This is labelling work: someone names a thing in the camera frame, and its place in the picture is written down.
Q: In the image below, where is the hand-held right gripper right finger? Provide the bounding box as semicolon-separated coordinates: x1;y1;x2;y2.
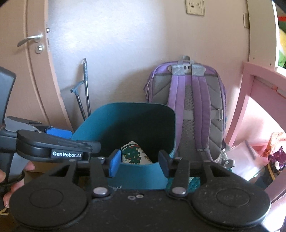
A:
158;149;234;198

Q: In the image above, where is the teal trash bin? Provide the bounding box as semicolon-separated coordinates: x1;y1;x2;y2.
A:
73;102;178;191

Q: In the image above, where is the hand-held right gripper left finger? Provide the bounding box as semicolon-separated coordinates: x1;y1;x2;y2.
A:
48;149;122;198

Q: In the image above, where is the silver door handle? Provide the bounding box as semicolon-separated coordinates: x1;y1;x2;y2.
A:
17;33;44;47

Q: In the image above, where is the yellow green soft toy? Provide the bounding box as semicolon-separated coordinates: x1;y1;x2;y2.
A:
277;20;286;67

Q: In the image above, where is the beige wall socket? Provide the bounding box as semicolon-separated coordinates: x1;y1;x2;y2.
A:
184;0;205;16

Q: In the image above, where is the white cabinet panel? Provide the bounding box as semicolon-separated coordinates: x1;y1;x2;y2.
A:
243;0;286;77

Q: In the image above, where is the purple foil wrapper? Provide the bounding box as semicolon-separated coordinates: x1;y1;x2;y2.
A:
267;146;286;175

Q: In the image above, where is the person's left hand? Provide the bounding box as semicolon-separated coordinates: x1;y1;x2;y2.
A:
0;162;36;209

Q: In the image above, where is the teal patterned cloth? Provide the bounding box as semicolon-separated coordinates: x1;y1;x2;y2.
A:
166;176;201;192

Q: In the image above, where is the beige door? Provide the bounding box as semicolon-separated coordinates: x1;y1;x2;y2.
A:
0;0;75;134

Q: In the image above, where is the white plastic sheet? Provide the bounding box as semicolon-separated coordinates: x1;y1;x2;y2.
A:
226;140;257;181

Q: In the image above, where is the purple grey backpack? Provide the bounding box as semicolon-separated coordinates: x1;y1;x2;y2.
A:
144;56;236;173

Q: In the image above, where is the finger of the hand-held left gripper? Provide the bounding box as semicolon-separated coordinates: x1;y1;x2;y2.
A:
45;125;73;140
46;138;102;160

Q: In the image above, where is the orange snack packet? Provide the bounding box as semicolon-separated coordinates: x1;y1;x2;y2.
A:
262;132;284;158

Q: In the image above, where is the grey metal folding stick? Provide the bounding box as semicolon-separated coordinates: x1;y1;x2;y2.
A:
70;58;92;122

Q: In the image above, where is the tree print wrapping paper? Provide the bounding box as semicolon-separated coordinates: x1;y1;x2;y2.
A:
121;141;154;165

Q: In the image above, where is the pink wooden furniture frame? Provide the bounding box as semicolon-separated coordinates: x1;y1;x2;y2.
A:
225;61;286;201

